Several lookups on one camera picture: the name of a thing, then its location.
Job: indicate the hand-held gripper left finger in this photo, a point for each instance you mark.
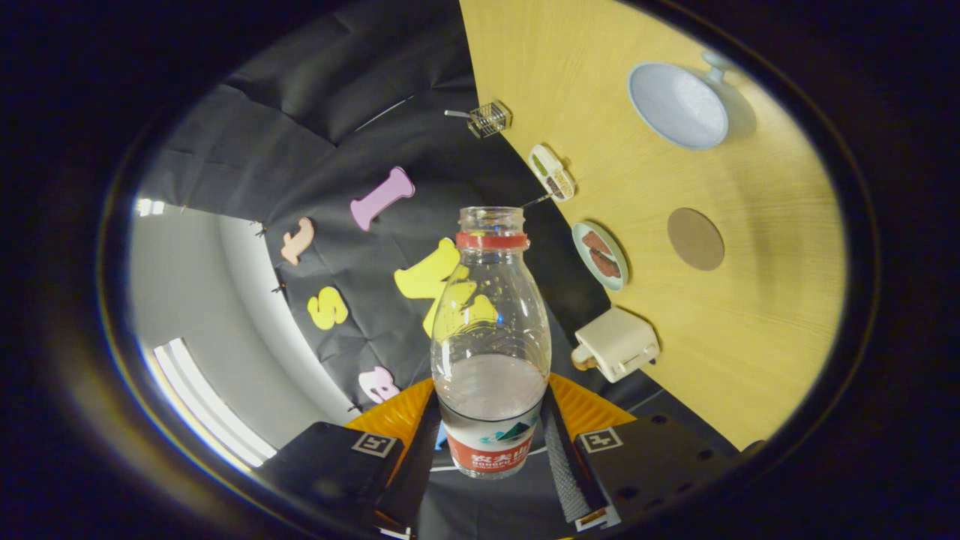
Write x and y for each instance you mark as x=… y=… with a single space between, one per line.
x=411 y=472

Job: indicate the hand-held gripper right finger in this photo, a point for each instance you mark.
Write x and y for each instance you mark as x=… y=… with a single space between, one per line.
x=564 y=465

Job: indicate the clear plastic juice bottle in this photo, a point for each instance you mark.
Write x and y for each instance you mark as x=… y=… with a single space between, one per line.
x=491 y=390

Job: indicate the round brown coaster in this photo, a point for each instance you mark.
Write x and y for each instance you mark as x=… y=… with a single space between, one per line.
x=696 y=238

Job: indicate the white cup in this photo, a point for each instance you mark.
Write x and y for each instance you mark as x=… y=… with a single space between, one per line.
x=675 y=105

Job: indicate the bread slice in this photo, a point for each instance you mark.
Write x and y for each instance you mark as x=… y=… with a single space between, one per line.
x=582 y=358

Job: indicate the white toaster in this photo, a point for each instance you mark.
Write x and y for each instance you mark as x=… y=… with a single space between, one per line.
x=619 y=341

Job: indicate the brown meat piece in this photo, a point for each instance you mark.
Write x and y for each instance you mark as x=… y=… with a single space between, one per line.
x=597 y=241
x=606 y=264

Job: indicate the large ceiling light panel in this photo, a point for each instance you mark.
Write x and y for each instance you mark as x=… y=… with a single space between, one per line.
x=210 y=409

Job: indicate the pale green plate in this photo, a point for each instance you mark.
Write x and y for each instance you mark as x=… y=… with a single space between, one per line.
x=583 y=251

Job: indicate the wooden table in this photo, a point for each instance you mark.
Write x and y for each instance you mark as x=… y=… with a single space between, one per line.
x=750 y=337

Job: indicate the white divided grain dish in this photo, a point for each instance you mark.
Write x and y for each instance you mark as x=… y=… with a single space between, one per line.
x=551 y=172

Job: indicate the thin metal utensil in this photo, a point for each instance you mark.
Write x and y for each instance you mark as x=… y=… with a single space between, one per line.
x=456 y=114

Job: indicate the small ceiling light panel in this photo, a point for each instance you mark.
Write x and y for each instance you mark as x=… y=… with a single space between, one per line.
x=150 y=207

